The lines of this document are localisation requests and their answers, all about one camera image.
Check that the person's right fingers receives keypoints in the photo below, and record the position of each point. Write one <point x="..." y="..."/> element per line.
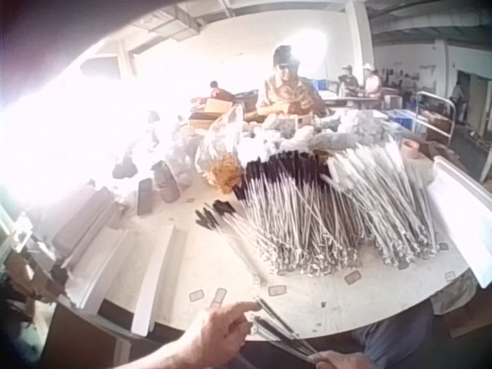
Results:
<point x="324" y="357"/>

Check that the cardboard boxes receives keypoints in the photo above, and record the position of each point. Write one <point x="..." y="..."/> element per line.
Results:
<point x="211" y="113"/>

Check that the grey plastic jar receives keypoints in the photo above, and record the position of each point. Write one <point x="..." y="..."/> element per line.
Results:
<point x="165" y="184"/>

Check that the stack of brown cardboard pieces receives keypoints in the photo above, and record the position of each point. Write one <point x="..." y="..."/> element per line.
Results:
<point x="27" y="276"/>

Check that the pile of white-tipped brushes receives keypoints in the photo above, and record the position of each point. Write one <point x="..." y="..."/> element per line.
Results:
<point x="384" y="200"/>

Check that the person's left fingers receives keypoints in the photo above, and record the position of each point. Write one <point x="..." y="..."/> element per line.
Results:
<point x="240" y="310"/>

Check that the person's left hand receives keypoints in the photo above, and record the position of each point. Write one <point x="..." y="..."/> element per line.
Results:
<point x="209" y="334"/>

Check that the person's right hand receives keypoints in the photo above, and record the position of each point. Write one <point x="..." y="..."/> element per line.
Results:
<point x="346" y="361"/>

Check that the patterned sack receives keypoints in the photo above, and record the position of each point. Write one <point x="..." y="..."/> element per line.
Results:
<point x="453" y="292"/>

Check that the metal cart frame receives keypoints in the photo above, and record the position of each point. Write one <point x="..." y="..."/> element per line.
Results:
<point x="436" y="111"/>

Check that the person's legs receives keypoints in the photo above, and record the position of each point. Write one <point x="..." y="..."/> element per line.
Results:
<point x="396" y="338"/>

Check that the large white tray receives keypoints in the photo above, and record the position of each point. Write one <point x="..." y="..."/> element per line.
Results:
<point x="461" y="215"/>

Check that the heap of white plastic bags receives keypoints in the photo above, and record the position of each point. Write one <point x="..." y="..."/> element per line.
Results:
<point x="326" y="127"/>

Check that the narrow white tray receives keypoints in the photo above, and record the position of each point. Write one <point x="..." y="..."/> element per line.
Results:
<point x="153" y="276"/>

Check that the heap of orange rubber bands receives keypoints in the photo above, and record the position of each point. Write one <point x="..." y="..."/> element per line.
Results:
<point x="223" y="173"/>

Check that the pile of black-tipped brushes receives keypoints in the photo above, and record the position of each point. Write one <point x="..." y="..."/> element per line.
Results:
<point x="292" y="215"/>

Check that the small label sticker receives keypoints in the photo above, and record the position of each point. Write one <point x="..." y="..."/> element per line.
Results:
<point x="277" y="290"/>
<point x="449" y="275"/>
<point x="217" y="298"/>
<point x="197" y="296"/>
<point x="353" y="277"/>

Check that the dark phone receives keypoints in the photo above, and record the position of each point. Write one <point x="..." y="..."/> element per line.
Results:
<point x="145" y="196"/>

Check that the small loose row of brushes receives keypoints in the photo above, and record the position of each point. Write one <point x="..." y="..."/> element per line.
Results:
<point x="234" y="234"/>

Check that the clear plastic bag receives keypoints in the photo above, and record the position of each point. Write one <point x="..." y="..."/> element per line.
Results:
<point x="219" y="142"/>

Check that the blue crate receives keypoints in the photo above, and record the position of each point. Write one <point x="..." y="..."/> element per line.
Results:
<point x="401" y="117"/>

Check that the grey flat box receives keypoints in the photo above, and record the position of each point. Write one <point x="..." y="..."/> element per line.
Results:
<point x="82" y="221"/>

